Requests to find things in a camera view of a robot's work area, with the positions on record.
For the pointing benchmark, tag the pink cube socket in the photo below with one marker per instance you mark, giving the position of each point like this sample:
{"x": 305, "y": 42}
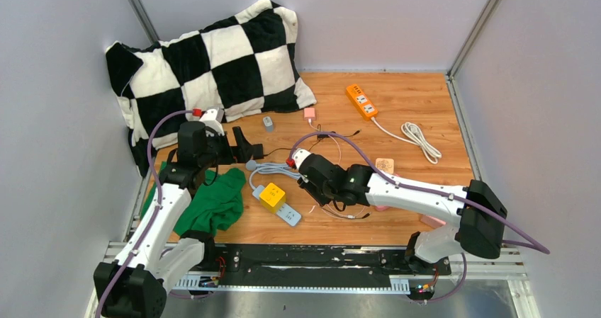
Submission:
{"x": 432, "y": 221}

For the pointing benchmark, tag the orange power strip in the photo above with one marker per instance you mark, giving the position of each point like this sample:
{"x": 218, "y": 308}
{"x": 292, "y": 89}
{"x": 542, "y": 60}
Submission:
{"x": 359, "y": 100}

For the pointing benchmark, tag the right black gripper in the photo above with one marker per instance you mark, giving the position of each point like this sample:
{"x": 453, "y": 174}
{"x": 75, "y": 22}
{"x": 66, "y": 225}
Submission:
{"x": 308, "y": 186}

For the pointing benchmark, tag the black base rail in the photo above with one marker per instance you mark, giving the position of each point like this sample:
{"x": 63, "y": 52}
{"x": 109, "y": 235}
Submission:
{"x": 328, "y": 269}

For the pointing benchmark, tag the beige cube socket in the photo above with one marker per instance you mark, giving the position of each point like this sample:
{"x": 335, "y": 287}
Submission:
{"x": 386, "y": 165}

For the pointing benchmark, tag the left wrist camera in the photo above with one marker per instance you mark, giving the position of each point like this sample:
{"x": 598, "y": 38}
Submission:
{"x": 212, "y": 118}

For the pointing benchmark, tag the pink usb charger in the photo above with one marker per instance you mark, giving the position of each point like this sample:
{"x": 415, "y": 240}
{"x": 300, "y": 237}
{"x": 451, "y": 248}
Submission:
{"x": 309, "y": 114}

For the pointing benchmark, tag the yellow cube socket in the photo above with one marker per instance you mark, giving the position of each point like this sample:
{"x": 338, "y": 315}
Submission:
{"x": 272, "y": 197}

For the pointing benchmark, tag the light blue power strip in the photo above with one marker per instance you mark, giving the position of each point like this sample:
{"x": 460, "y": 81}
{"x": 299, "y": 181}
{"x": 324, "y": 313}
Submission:
{"x": 285, "y": 212}

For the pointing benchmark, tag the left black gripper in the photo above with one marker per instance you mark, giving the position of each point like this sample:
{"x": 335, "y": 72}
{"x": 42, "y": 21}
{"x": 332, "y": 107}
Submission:
{"x": 242, "y": 151}

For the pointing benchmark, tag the black tp-link power adapter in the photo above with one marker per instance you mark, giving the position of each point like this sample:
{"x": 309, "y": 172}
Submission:
{"x": 344, "y": 216}

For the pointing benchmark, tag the black white checkered pillow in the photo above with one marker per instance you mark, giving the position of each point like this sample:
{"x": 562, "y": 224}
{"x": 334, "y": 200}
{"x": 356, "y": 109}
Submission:
{"x": 243, "y": 65}

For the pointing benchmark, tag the grey blue small charger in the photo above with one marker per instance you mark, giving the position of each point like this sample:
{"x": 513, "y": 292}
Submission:
{"x": 268, "y": 123}

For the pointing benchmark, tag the green cloth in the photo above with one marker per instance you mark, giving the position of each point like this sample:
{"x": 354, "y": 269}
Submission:
{"x": 215, "y": 207}

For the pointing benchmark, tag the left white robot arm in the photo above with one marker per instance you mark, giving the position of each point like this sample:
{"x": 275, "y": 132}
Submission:
{"x": 137, "y": 282}

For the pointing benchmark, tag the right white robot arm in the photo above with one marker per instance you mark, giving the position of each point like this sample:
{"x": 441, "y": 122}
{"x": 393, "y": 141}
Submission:
{"x": 470, "y": 214}

